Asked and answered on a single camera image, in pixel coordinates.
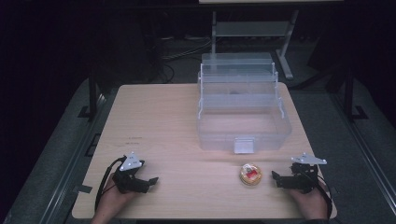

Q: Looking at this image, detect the person's left hand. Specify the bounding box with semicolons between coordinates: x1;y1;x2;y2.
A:
91;174;138;224

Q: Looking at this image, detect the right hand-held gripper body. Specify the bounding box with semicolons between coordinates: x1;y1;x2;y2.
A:
290;152;328;194

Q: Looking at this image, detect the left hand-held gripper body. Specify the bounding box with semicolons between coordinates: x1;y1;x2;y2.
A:
111;151;146;194

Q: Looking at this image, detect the black metal post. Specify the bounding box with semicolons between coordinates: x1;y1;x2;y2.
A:
78;69;100;119
343;66;370;121

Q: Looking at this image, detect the clear plastic storage box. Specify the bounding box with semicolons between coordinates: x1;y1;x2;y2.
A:
196;51;293;155

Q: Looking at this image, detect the bundle of floor cables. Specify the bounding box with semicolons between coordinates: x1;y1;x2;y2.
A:
152;34;213;83

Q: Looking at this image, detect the aluminium frame rail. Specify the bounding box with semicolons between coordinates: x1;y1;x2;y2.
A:
38;92;108;224
330;92;396;216

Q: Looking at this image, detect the grey metal stand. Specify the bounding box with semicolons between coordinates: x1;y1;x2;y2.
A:
210;8;301;80

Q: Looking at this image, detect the black cable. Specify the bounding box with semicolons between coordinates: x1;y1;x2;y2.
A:
303;171;333;218
94;156;128;214

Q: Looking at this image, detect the round pastry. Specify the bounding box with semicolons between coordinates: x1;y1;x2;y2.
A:
238;162;263;188

